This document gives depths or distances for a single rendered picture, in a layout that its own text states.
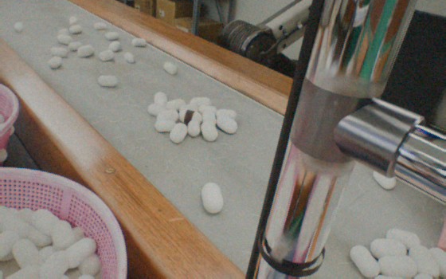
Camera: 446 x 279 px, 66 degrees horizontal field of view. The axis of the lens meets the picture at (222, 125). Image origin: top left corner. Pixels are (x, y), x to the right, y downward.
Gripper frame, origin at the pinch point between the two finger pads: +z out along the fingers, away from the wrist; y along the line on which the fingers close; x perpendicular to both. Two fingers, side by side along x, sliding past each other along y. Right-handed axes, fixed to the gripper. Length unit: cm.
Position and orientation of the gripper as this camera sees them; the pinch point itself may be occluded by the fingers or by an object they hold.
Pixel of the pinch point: (444, 242)
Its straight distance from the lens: 43.9
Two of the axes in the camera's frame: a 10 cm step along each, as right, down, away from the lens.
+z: -6.3, 7.6, -1.7
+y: 6.8, 4.3, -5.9
